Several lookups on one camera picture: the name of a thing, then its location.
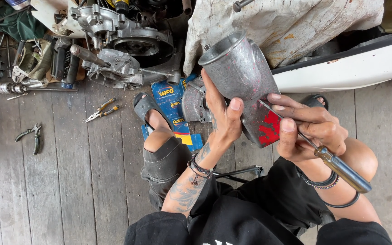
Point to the person's black shirt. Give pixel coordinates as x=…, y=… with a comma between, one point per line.
x=223, y=228

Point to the large silver engine crankcase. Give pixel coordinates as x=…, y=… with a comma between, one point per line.
x=131, y=37

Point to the black metal stool frame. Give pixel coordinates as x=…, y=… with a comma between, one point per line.
x=242, y=170

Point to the dark green cloth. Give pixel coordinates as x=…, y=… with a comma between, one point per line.
x=19, y=23

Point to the person's black shorts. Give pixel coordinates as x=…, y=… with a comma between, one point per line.
x=277, y=197

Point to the grey metal engine cover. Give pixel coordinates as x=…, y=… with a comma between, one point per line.
x=193, y=103

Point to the person's right hand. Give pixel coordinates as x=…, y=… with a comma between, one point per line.
x=322, y=131

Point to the small silver engine casing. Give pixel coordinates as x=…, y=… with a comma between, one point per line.
x=121, y=69

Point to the person's left hand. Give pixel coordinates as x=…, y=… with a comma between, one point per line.
x=221, y=126

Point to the steel bolt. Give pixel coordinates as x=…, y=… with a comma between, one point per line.
x=241, y=4

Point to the thin black wrist band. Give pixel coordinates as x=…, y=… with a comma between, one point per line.
x=347, y=205

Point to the grey metal housing red paint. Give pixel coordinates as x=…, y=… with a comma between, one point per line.
x=238, y=73

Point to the grey rubber sandal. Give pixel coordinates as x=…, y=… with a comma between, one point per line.
x=145, y=107
x=313, y=101

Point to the white scooter body panel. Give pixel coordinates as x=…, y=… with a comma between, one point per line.
x=352, y=69

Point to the dirty white cloth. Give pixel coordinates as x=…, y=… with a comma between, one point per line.
x=284, y=23

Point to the blue cardboard packet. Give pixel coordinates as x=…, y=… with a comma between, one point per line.
x=168, y=98

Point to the heap of tools and parts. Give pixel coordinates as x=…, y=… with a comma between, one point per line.
x=36, y=61

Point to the shock absorber spring rod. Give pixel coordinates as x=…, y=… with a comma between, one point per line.
x=12, y=88

